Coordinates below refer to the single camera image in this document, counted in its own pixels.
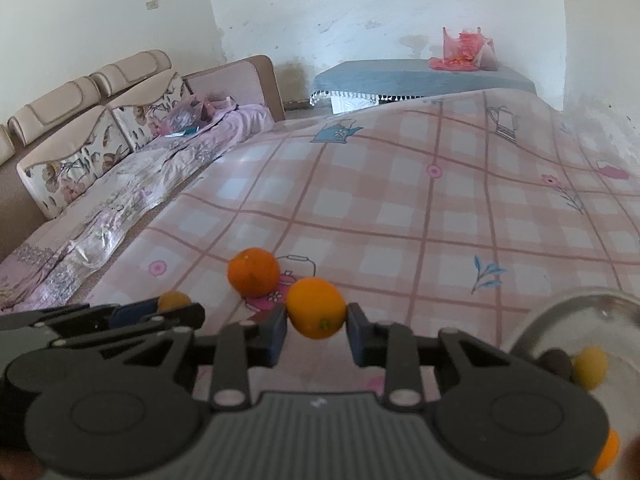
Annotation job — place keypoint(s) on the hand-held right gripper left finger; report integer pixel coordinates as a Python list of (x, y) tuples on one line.
[(275, 334)]

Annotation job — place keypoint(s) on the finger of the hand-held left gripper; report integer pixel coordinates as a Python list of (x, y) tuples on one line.
[(132, 312), (185, 316)]

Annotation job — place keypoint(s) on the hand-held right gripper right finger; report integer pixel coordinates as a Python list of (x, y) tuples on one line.
[(358, 334)]

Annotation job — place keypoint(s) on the small yellow fruit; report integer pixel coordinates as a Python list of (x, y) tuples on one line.
[(590, 367), (173, 301)]

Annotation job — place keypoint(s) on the orange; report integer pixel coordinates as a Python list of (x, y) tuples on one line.
[(253, 271), (316, 309), (607, 452)]

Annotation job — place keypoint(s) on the dark round fruit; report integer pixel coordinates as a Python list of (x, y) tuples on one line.
[(556, 362)]

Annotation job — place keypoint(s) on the round metal plate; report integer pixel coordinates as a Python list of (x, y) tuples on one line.
[(575, 320)]

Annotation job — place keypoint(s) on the floral sofa cover sheet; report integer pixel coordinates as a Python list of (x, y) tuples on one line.
[(125, 200)]

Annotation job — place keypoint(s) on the pink checked tablecloth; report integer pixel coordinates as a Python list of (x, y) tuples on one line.
[(400, 200)]

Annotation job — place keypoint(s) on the floral sofa cushion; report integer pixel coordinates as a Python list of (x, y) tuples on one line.
[(150, 115), (70, 170)]

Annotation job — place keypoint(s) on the clear plastic bag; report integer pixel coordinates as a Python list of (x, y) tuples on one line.
[(182, 117)]

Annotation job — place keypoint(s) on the pink cloth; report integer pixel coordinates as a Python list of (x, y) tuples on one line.
[(240, 120)]

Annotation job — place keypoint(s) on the beige sofa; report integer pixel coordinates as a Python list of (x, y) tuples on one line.
[(55, 105)]

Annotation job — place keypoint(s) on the blue cloth covered table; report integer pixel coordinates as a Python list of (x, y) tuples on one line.
[(400, 77)]

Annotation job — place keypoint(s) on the red plastic bag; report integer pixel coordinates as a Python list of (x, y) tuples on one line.
[(462, 55)]

